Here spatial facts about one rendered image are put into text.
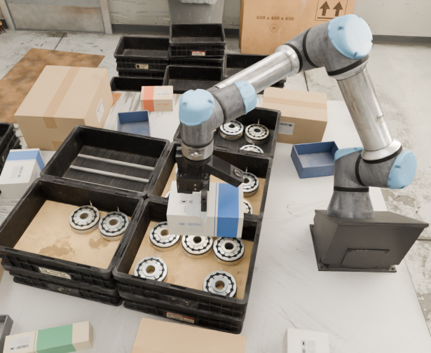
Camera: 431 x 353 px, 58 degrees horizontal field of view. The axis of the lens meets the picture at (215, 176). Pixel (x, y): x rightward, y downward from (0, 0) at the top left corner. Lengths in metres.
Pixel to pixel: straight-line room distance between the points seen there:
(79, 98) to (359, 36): 1.22
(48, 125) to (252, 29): 2.57
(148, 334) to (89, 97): 1.11
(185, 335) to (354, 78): 0.84
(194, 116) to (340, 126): 1.35
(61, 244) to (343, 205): 0.94
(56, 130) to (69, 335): 0.90
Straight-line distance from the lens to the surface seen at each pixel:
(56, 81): 2.02
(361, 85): 1.16
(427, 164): 3.19
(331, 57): 1.12
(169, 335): 1.16
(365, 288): 1.50
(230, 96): 0.87
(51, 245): 1.42
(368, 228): 1.31
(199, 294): 1.13
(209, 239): 1.30
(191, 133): 0.84
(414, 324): 1.50
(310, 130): 1.85
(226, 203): 1.04
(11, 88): 3.81
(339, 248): 1.38
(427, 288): 2.50
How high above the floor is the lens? 1.94
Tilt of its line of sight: 47 degrees down
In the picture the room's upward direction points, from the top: 2 degrees clockwise
